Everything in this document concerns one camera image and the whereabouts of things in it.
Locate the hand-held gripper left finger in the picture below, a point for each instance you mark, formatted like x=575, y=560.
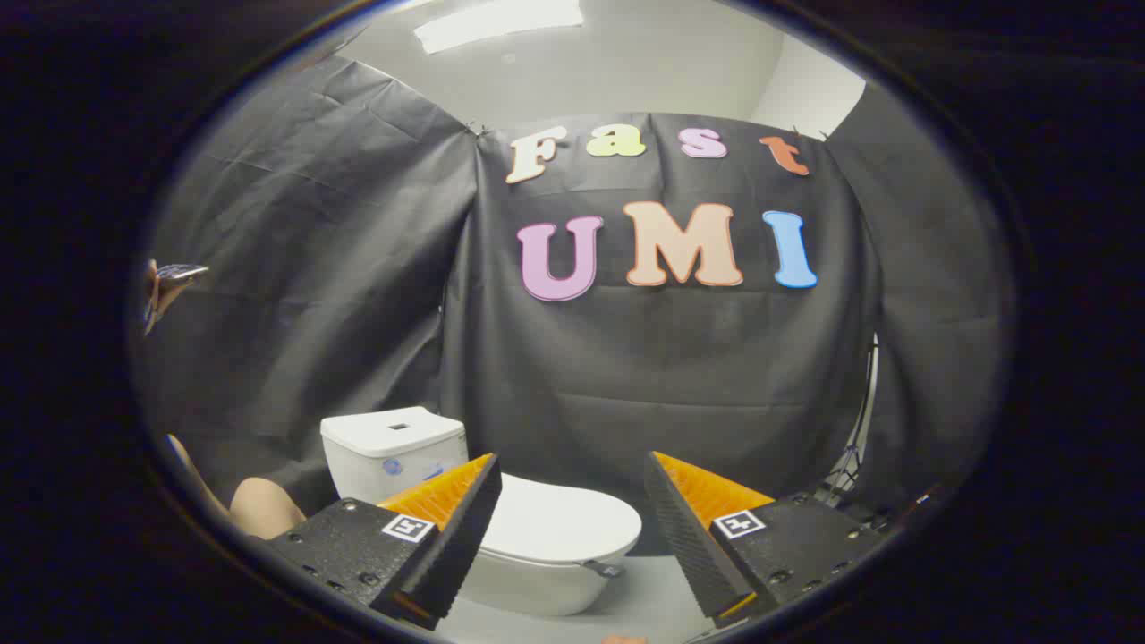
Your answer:
x=465, y=537

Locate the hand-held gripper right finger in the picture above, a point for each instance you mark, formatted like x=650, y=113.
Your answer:
x=684, y=537

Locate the white toilet lid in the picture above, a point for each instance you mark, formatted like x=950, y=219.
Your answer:
x=564, y=523

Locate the white toilet with tank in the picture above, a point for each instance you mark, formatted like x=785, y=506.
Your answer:
x=394, y=431

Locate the black backdrop cloth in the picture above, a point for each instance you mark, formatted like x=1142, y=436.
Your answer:
x=626, y=376

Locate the black tripod stand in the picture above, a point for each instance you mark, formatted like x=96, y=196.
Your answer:
x=850, y=465

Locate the dark phone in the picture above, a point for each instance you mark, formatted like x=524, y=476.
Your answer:
x=183, y=271

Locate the ceiling light panel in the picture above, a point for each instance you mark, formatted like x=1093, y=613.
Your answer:
x=496, y=22

